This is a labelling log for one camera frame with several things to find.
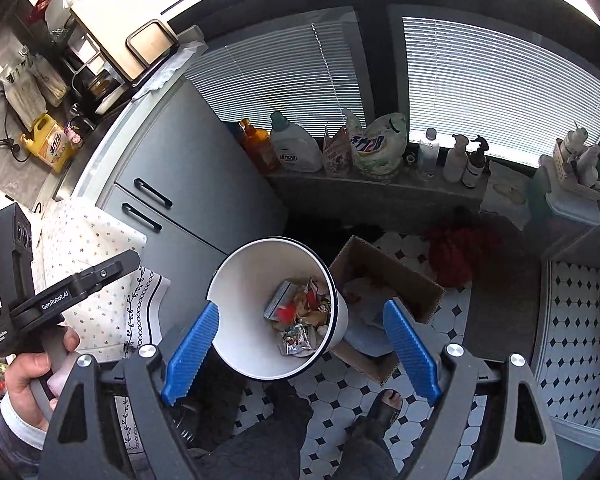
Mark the white pump bottle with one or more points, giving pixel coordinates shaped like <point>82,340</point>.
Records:
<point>455,160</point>

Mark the white cloth black vine border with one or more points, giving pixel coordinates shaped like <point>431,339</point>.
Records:
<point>147,305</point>

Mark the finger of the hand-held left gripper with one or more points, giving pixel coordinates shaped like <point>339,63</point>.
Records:
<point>105,272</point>

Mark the grey packet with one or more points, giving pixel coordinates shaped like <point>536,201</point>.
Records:
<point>280,300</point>

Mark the small striped pouch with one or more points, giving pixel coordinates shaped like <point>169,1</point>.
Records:
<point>336,155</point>

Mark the pink white wrapper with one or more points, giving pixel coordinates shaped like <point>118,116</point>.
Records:
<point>314,290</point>

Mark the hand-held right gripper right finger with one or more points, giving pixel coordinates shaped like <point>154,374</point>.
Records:
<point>410,350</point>

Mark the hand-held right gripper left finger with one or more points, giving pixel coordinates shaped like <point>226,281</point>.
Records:
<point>190,355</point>

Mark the clear bottle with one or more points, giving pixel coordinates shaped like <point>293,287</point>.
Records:
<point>428,157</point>

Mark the white cloth yellow print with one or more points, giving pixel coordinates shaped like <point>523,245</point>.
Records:
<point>507,195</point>

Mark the person's left leg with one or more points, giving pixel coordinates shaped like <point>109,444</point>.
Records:
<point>260,440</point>

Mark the white round trash bin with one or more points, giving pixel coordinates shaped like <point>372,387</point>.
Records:
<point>260,270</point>

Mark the orange bottle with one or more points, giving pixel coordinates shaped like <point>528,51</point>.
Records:
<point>257,147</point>

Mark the person's right leg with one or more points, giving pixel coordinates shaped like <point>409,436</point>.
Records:
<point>360,455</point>

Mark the clear plastic bags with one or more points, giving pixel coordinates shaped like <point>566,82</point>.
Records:
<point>30,90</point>

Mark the white detergent jug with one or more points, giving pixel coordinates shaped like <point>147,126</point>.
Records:
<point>295,150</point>

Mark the orange scraps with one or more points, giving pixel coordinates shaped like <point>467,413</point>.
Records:
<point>312,319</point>

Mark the clear plastic film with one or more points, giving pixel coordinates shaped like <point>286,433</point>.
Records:
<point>175,60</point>

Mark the red cloth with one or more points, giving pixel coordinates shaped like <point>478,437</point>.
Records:
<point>460,252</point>

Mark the person's right foot in sandal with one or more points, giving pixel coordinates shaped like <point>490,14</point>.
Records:
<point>382,410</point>

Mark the white window blind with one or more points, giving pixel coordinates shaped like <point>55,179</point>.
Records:
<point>275,75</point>
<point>505,85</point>

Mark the grey cabinet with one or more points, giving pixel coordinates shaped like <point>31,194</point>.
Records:
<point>200,170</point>

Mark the black dish rack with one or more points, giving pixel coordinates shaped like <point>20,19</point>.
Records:
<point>92,80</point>

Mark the white perforated bottle holder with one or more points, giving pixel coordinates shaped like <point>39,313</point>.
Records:
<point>575,170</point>

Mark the small pink figure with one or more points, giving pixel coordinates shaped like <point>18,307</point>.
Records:
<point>73,135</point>

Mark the person's leg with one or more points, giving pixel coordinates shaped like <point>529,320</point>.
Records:
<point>260,440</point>
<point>360,455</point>

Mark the yellow oil jug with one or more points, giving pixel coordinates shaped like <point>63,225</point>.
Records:
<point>50,142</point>

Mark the red silver crumpled wrapper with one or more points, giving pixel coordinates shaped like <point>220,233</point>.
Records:
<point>297,342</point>

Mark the dark pump bottle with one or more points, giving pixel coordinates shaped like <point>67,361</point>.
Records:
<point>475,167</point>

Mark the white green detergent bag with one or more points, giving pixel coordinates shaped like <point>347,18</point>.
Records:
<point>377,150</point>

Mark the brown cardboard box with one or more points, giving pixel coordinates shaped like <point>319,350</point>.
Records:
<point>395,280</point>

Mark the person's left hand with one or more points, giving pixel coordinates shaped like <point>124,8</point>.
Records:
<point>25,380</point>

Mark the person's left forearm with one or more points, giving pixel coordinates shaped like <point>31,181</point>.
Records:
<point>10,440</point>

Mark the white floral print cloth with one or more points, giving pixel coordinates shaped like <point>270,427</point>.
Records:
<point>90,260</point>

